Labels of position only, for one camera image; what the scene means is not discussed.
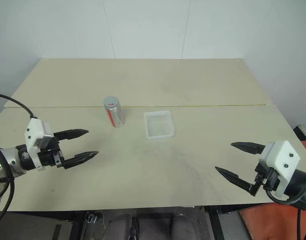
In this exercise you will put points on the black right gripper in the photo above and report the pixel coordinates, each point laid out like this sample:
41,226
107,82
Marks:
269,178

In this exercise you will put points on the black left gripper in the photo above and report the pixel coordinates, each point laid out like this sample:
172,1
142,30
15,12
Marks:
50,157

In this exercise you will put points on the silver red can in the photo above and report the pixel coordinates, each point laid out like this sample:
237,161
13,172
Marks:
117,116

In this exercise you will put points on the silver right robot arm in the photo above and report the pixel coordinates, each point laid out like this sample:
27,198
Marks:
301,186

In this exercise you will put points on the clear plastic square container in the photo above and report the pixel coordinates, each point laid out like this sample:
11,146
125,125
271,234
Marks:
158,126

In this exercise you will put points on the orange mat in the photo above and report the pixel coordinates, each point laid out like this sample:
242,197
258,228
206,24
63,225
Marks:
273,222

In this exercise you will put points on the black and red box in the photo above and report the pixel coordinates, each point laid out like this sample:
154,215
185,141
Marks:
305,136

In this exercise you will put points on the small metal clamp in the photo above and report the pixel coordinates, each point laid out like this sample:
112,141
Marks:
91,218

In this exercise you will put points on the dark grey rounded shape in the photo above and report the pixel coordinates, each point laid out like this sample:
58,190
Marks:
121,226
182,226

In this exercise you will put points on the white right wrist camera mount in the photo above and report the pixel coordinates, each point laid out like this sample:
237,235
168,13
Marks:
280,156

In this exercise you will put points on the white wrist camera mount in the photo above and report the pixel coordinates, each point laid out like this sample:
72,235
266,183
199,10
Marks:
280,156
33,135

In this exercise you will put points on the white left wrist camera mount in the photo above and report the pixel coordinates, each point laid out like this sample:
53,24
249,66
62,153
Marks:
33,135

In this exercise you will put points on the black table frame leg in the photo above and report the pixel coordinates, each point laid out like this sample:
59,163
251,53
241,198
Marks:
215,222

